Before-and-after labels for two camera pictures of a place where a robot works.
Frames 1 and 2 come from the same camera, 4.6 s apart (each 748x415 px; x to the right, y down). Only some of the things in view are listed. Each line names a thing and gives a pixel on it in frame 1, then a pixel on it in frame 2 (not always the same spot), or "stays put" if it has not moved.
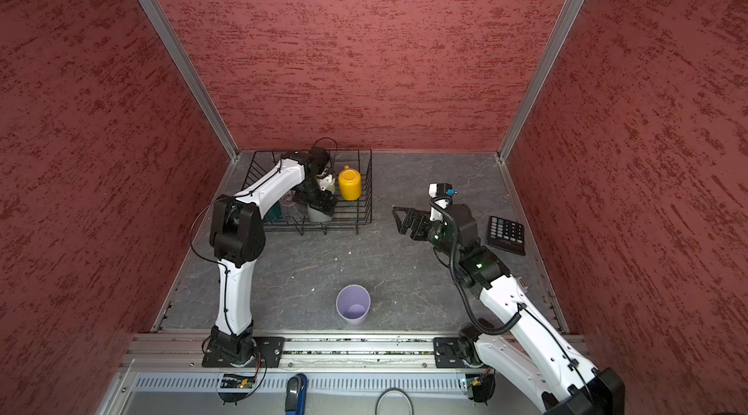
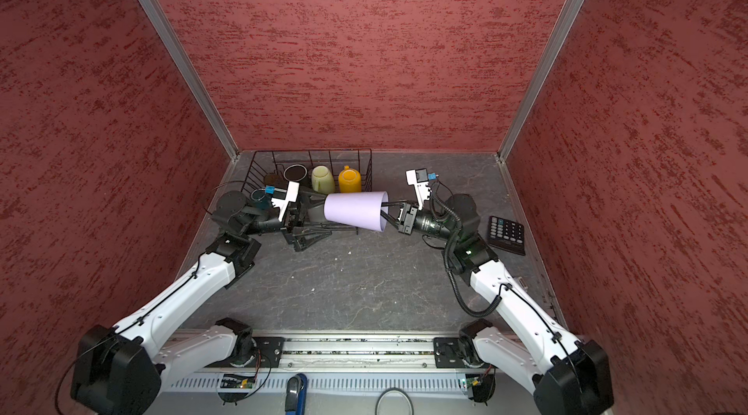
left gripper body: (316, 197) to (269, 225)
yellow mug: (350, 181) stays put
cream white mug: (315, 215) stays put
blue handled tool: (296, 395) stays put
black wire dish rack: (337, 188) stays put
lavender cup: (353, 303) to (361, 209)
